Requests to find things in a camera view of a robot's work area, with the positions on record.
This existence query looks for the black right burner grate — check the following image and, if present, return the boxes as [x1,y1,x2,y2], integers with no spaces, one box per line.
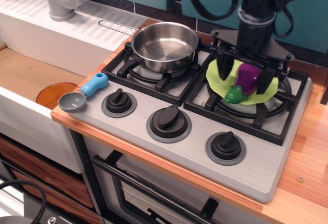
[183,55,312,146]

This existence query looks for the black stove knob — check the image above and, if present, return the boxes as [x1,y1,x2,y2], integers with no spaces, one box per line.
[206,131,247,166]
[146,105,192,144]
[101,88,137,118]

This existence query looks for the black left stove knob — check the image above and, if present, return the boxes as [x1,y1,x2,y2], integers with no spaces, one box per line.
[101,88,137,118]

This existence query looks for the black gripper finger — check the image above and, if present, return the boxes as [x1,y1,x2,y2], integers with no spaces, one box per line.
[217,53,234,81]
[257,66,275,94]

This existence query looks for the orange sink drain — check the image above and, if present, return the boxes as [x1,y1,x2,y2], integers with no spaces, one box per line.
[36,82,77,110]

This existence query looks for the stainless steel pot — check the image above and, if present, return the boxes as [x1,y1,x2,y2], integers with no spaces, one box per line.
[98,19,199,74]

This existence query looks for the purple toy eggplant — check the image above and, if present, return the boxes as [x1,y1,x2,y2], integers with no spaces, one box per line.
[224,63,262,104]

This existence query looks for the black left burner grate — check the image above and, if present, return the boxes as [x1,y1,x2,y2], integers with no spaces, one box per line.
[102,42,211,106]

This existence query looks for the black right stove knob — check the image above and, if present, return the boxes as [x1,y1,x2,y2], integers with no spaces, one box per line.
[206,131,247,166]

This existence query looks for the black middle stove knob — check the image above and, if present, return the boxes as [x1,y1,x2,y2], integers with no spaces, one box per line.
[146,105,192,144]

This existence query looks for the wooden drawer front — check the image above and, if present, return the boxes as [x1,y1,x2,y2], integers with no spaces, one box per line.
[1,134,101,223]

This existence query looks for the toy oven door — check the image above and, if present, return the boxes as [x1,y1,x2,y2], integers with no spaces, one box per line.
[84,137,266,223]

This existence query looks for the lime green plate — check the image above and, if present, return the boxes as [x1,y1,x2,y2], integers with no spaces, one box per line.
[206,60,279,105]

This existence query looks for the white toy sink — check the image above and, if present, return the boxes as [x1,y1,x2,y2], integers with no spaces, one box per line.
[1,0,146,173]

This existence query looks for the grey toy stove top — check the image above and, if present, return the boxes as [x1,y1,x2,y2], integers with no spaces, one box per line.
[74,44,313,202]

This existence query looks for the black burner grate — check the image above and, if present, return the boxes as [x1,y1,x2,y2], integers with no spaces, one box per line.
[102,42,211,106]
[183,55,312,146]

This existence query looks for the blue grey toy spoon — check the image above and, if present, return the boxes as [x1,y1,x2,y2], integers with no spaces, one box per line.
[58,72,109,113]

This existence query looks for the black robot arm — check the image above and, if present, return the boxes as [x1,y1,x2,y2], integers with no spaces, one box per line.
[211,0,295,94]

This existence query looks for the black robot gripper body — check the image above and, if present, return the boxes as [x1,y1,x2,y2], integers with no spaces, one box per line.
[211,16,294,73]

